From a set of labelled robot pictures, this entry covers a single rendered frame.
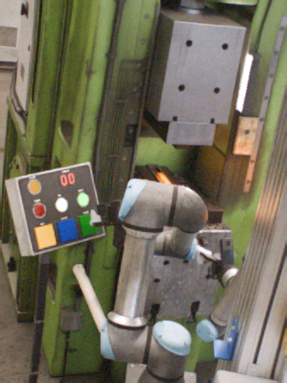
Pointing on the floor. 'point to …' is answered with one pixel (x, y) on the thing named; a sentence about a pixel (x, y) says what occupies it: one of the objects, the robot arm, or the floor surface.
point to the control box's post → (39, 315)
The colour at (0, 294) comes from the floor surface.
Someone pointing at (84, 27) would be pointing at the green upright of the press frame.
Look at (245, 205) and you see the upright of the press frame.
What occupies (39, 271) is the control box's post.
